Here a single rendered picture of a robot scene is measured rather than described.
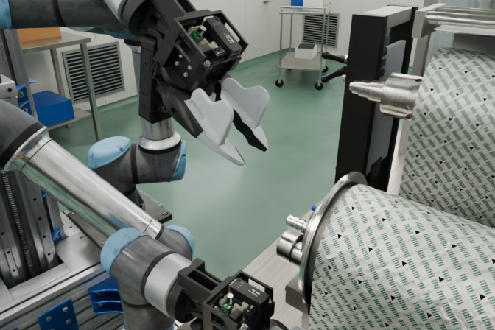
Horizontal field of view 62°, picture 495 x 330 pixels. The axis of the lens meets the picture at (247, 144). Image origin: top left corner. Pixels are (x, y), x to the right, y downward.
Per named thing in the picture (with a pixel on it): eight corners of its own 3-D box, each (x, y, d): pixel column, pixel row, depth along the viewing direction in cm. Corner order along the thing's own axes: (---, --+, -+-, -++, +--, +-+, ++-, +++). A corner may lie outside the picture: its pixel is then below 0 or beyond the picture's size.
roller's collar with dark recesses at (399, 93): (392, 107, 64) (399, 68, 62) (432, 116, 61) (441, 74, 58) (376, 120, 60) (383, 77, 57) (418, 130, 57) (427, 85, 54)
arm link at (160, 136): (138, 169, 124) (110, -24, 97) (188, 166, 126) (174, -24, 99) (135, 193, 114) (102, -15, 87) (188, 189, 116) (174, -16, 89)
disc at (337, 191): (356, 255, 52) (371, 150, 46) (360, 256, 52) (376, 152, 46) (294, 331, 42) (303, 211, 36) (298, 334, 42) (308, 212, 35)
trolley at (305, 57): (286, 69, 579) (289, -8, 535) (328, 72, 566) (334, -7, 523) (274, 88, 499) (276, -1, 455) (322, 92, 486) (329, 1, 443)
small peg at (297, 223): (293, 213, 45) (287, 213, 44) (315, 223, 44) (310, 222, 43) (289, 225, 45) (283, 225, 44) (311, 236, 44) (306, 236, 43)
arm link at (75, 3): (76, -1, 64) (52, -52, 54) (149, -2, 66) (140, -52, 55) (75, 44, 62) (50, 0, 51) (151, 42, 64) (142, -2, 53)
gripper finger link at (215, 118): (244, 148, 39) (199, 71, 41) (216, 177, 43) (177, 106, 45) (267, 141, 41) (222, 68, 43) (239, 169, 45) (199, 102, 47)
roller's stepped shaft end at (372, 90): (353, 93, 66) (356, 74, 65) (390, 101, 63) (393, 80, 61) (345, 98, 64) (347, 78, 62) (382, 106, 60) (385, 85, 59)
